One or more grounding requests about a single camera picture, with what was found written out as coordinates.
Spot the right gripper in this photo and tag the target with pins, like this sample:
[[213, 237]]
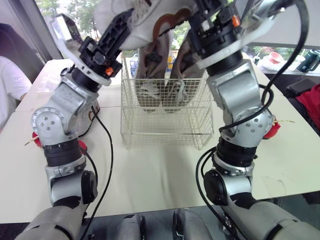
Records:
[[215, 27]]

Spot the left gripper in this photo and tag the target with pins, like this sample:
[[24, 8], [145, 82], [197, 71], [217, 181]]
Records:
[[112, 37]]

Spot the large white shoe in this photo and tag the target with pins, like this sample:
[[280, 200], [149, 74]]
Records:
[[140, 27]]

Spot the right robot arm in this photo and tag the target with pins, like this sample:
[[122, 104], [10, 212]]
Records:
[[237, 95]]

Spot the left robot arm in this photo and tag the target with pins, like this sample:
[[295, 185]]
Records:
[[62, 105]]

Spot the beige shoe with white laces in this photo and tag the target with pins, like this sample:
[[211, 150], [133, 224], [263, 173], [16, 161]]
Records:
[[150, 75], [178, 82]]

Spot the red and white cup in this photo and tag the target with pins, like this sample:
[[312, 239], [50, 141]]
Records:
[[273, 58]]

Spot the dark green jug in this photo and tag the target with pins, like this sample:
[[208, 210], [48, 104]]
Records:
[[310, 60]]

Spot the person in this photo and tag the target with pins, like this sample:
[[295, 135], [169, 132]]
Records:
[[11, 80]]

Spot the small red shoe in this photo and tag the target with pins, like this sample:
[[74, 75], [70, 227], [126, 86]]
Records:
[[272, 130], [37, 142]]

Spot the black chair with red cloth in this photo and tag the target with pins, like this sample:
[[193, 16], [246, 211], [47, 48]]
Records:
[[310, 100]]

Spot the robot body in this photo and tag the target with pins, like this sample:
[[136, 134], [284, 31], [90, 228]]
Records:
[[155, 225]]

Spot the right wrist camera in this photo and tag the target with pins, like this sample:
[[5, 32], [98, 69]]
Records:
[[260, 27]]

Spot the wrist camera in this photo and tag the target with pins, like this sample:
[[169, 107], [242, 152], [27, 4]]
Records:
[[260, 27], [68, 53]]

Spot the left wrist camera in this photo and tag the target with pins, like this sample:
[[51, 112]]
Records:
[[68, 53]]

